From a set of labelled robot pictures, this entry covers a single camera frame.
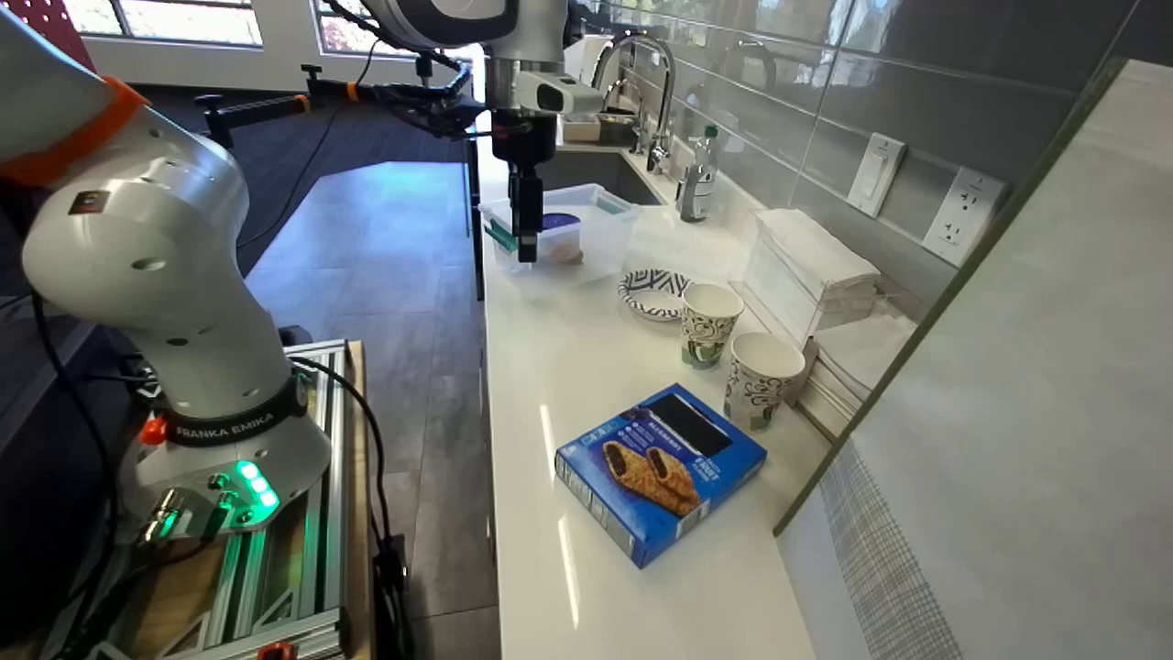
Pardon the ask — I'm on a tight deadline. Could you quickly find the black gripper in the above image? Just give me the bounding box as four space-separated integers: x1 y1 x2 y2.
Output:
490 112 559 266

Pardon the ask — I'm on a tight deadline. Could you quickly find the blue patterned paper bowl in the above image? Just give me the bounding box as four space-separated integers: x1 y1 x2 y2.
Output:
623 269 689 323

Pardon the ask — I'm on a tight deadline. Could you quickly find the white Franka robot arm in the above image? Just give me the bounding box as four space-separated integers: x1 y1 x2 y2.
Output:
0 10 330 534

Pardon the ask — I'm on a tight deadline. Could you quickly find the clear plastic storage bin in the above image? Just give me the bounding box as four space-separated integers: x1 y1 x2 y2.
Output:
484 185 632 266

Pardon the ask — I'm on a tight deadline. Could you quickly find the clear dish soap bottle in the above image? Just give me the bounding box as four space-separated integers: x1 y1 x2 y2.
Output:
677 126 719 225

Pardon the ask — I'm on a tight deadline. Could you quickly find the chrome kitchen faucet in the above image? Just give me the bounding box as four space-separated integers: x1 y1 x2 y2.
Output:
593 30 676 176

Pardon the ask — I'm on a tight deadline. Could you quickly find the patterned paper cup far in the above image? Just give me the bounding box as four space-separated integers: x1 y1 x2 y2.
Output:
682 284 744 366

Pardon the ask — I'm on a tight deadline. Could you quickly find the patterned paper cup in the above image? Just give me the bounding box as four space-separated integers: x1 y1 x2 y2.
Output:
682 284 744 366
722 334 808 431

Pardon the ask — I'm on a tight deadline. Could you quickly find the patterned paper cup near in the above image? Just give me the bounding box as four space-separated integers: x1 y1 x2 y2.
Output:
722 334 808 431

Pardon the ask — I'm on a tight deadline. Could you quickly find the blue snack bar box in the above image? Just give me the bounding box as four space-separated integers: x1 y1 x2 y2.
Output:
554 384 766 570

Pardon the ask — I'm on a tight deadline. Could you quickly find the white folded towel stack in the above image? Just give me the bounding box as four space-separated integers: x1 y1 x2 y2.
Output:
798 316 917 438

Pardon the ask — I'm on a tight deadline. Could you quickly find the aluminium robot mounting stand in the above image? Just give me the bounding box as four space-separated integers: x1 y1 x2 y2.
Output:
64 340 369 660

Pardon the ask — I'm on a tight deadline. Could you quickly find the black camera tripod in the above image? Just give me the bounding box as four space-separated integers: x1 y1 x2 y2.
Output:
197 53 484 146

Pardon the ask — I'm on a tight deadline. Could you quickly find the white light switch plate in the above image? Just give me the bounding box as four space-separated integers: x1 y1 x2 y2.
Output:
847 131 904 215

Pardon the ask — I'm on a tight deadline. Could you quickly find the white wall outlet plate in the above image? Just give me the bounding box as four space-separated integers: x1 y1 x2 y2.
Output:
922 168 1003 269

